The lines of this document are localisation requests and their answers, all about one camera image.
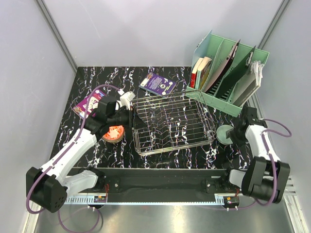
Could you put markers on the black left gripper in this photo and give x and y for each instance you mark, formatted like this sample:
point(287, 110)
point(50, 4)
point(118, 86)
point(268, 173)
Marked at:
point(133, 120)

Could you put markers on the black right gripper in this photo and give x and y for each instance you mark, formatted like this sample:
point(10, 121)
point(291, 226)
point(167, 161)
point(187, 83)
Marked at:
point(232, 134)

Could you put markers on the pale green upturned bowl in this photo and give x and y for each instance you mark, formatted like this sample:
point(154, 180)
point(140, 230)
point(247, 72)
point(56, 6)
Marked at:
point(223, 134)

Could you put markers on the wire dish rack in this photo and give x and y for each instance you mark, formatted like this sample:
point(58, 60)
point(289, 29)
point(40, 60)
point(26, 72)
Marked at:
point(175, 121)

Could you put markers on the red white floral bowl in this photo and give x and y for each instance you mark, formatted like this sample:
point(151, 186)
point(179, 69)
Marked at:
point(115, 131)

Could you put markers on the orange bowl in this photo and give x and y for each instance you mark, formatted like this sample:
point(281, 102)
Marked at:
point(118, 105)

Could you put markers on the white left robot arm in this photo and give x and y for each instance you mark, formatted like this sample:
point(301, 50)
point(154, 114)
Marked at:
point(68, 155)

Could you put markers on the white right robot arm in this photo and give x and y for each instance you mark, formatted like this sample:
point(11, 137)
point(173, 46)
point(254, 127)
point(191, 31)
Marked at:
point(262, 157)

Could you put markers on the dark purple paperback book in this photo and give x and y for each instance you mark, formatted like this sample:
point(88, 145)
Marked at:
point(157, 85)

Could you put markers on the purple rabbit picture book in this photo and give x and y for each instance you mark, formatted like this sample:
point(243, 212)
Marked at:
point(90, 102)

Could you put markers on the mint green file organizer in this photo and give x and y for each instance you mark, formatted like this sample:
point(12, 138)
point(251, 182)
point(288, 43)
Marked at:
point(208, 47)

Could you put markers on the cream paperback book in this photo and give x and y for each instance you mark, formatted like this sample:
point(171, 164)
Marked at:
point(202, 68)

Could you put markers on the red spine book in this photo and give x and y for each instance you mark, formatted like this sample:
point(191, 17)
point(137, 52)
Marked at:
point(193, 79)

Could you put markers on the pink clipboard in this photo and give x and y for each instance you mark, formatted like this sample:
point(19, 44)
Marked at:
point(224, 59)

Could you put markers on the dark green clipboard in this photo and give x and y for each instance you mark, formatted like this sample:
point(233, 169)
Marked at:
point(235, 75)

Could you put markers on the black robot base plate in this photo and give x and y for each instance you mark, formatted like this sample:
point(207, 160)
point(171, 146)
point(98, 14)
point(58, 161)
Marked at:
point(166, 186)

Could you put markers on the aluminium frame rail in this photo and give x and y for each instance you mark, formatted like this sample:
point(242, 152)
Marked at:
point(159, 187)

